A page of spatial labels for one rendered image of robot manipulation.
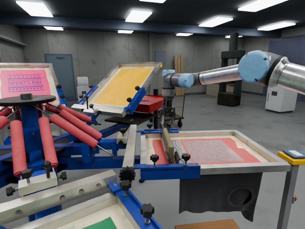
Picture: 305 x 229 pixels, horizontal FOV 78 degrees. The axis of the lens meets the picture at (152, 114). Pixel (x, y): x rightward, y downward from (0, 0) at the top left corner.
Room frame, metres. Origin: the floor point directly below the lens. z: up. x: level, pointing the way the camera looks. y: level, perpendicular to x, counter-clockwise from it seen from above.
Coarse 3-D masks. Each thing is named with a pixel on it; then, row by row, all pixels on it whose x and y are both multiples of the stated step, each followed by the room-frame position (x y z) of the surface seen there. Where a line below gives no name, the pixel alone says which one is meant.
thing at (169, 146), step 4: (164, 128) 1.31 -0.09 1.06; (164, 132) 1.22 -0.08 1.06; (164, 136) 1.18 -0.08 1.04; (168, 136) 1.14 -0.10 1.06; (164, 140) 1.18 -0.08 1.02; (168, 140) 1.07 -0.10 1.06; (168, 144) 1.01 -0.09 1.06; (172, 144) 1.01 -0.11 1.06; (168, 148) 0.98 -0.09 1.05; (172, 148) 0.97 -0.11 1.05; (168, 152) 0.97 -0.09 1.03; (172, 152) 0.97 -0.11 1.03; (172, 156) 0.97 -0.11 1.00
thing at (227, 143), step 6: (216, 138) 1.37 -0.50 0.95; (222, 138) 1.37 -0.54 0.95; (228, 138) 1.37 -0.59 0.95; (156, 144) 1.26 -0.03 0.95; (186, 144) 1.25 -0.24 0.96; (192, 144) 1.25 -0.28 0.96; (198, 144) 1.25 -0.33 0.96; (204, 144) 1.25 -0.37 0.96; (210, 144) 1.25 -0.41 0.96; (216, 144) 1.25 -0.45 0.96; (222, 144) 1.25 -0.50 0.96; (228, 144) 1.24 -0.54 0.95; (234, 144) 1.24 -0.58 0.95; (156, 150) 1.16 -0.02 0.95; (162, 150) 1.16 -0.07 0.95
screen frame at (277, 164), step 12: (180, 132) 1.42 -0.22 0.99; (192, 132) 1.42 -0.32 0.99; (204, 132) 1.42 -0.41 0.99; (216, 132) 1.42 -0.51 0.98; (228, 132) 1.43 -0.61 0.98; (240, 132) 1.40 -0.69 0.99; (144, 144) 1.17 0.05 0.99; (252, 144) 1.17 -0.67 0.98; (144, 156) 1.00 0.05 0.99; (264, 156) 1.04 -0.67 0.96; (276, 156) 0.99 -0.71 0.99; (204, 168) 0.86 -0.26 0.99; (216, 168) 0.87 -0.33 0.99; (228, 168) 0.87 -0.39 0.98; (240, 168) 0.87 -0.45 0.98; (252, 168) 0.88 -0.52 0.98; (264, 168) 0.88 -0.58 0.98; (276, 168) 0.89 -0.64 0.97; (288, 168) 0.89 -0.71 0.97
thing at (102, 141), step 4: (100, 140) 1.13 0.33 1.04; (104, 140) 1.13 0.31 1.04; (108, 140) 1.12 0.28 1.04; (112, 140) 1.12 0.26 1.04; (116, 140) 1.12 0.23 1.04; (100, 144) 1.09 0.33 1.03; (104, 144) 1.10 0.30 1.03; (108, 144) 1.10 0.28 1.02; (124, 144) 1.10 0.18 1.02; (104, 148) 1.10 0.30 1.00; (108, 148) 1.10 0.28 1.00; (120, 148) 1.10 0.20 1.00; (124, 148) 1.10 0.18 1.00
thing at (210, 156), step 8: (160, 152) 1.13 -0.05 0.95; (192, 152) 1.12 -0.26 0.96; (200, 152) 1.12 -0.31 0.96; (208, 152) 1.12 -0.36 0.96; (216, 152) 1.12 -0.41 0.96; (224, 152) 1.12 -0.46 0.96; (232, 152) 1.12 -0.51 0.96; (240, 152) 1.12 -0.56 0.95; (248, 152) 1.12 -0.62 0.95; (160, 160) 1.02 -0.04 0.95; (192, 160) 1.01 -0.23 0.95; (200, 160) 1.01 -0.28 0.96; (208, 160) 1.01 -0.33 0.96; (216, 160) 1.01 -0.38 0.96; (224, 160) 1.01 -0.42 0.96; (232, 160) 1.01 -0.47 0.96; (240, 160) 1.01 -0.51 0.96; (248, 160) 1.01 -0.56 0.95; (256, 160) 1.01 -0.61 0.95
